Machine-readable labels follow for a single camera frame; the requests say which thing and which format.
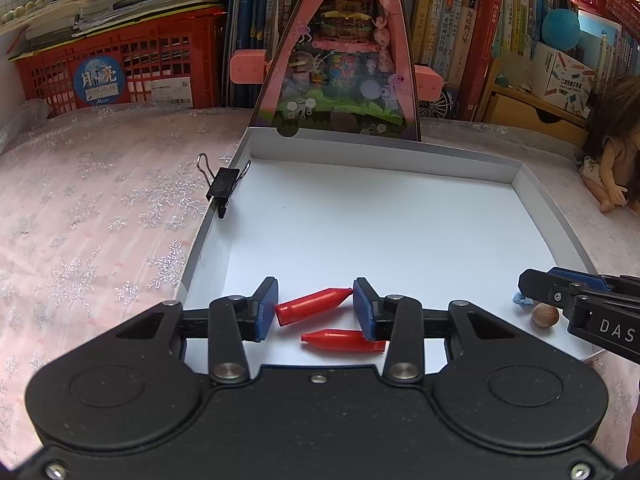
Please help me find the brown-haired doll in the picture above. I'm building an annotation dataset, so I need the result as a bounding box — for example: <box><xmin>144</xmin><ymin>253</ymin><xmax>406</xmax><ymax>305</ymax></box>
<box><xmin>580</xmin><ymin>75</ymin><xmax>640</xmax><ymax>213</ymax></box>

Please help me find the black binder clip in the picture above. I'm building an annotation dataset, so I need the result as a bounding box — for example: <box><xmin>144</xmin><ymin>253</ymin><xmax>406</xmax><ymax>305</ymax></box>
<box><xmin>196</xmin><ymin>152</ymin><xmax>252</xmax><ymax>219</ymax></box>

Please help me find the red plastic crate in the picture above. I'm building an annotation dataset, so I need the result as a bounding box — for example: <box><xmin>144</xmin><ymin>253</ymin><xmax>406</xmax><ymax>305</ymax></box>
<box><xmin>12</xmin><ymin>7</ymin><xmax>231</xmax><ymax>111</ymax></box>

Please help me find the row of upright books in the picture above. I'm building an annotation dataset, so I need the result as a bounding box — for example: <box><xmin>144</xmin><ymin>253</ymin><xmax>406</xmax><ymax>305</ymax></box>
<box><xmin>225</xmin><ymin>0</ymin><xmax>640</xmax><ymax>121</ymax></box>

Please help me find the white cardboard box lid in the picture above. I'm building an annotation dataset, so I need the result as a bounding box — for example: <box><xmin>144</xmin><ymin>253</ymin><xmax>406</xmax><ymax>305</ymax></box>
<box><xmin>177</xmin><ymin>126</ymin><xmax>601</xmax><ymax>376</ymax></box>

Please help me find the blue plush ball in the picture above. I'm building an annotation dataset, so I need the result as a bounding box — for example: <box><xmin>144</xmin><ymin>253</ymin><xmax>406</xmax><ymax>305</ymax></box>
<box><xmin>541</xmin><ymin>8</ymin><xmax>581</xmax><ymax>52</ymax></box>

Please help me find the string of pale beads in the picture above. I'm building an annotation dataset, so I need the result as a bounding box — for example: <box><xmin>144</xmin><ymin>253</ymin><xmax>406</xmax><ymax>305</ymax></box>
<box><xmin>0</xmin><ymin>2</ymin><xmax>40</xmax><ymax>25</ymax></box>

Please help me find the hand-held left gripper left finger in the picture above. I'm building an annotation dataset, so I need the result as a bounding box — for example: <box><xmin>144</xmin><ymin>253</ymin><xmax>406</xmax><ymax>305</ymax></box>
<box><xmin>114</xmin><ymin>276</ymin><xmax>279</xmax><ymax>386</ymax></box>

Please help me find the black miniature bicycle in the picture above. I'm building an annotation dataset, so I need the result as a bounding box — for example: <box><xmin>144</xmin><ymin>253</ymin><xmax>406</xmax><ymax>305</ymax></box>
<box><xmin>417</xmin><ymin>87</ymin><xmax>458</xmax><ymax>121</ymax></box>

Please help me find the pink snowflake tablecloth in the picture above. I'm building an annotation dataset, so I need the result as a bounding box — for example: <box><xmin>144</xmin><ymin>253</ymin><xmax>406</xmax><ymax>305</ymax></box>
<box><xmin>0</xmin><ymin>100</ymin><xmax>640</xmax><ymax>480</ymax></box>

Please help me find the pink triangular diorama house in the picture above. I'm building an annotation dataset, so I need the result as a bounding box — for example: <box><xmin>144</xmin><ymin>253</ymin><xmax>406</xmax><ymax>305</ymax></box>
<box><xmin>230</xmin><ymin>0</ymin><xmax>444</xmax><ymax>141</ymax></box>

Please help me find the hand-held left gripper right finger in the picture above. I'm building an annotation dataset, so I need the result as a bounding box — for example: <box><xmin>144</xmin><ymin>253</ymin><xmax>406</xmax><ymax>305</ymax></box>
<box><xmin>352</xmin><ymin>277</ymin><xmax>526</xmax><ymax>382</ymax></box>

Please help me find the red bullet-shaped cap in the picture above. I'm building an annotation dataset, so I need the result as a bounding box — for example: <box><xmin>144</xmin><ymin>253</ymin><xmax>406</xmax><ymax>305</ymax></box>
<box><xmin>274</xmin><ymin>286</ymin><xmax>353</xmax><ymax>327</ymax></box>
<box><xmin>300</xmin><ymin>328</ymin><xmax>388</xmax><ymax>354</ymax></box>

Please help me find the wooden drawer box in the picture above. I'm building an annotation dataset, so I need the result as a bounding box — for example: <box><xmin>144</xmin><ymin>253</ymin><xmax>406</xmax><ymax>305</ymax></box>
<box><xmin>480</xmin><ymin>57</ymin><xmax>591</xmax><ymax>133</ymax></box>

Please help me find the white printed carton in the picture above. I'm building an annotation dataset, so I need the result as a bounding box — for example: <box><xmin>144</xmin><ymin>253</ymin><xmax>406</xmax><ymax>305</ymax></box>
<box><xmin>530</xmin><ymin>42</ymin><xmax>598</xmax><ymax>113</ymax></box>

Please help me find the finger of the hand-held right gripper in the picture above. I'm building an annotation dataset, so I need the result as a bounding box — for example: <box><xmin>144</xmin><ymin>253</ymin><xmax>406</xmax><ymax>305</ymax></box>
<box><xmin>518</xmin><ymin>268</ymin><xmax>608</xmax><ymax>311</ymax></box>
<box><xmin>546</xmin><ymin>267</ymin><xmax>640</xmax><ymax>295</ymax></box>

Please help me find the brown walnut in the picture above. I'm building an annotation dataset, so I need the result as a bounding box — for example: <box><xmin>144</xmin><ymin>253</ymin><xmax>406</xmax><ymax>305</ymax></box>
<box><xmin>531</xmin><ymin>304</ymin><xmax>560</xmax><ymax>331</ymax></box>

